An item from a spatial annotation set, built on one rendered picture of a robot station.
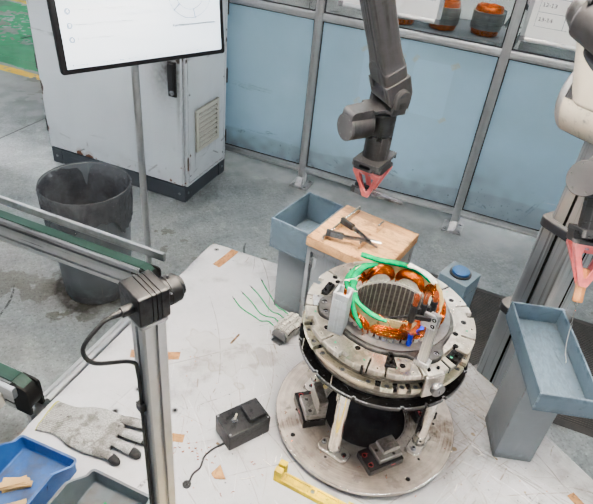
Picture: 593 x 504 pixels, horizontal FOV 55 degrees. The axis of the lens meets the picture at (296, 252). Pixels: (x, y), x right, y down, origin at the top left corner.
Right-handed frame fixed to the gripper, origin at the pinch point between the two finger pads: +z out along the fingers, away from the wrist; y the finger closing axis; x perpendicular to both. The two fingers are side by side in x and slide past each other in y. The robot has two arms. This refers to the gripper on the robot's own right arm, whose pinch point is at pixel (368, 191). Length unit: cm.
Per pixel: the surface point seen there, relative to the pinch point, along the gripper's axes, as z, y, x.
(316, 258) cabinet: 14.9, 12.0, -4.8
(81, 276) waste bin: 99, -14, -128
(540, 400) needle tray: 10, 28, 49
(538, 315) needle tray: 11.3, 3.6, 43.9
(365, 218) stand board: 9.2, -3.1, -0.4
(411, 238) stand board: 9.1, -2.3, 12.1
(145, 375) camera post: -12, 78, 6
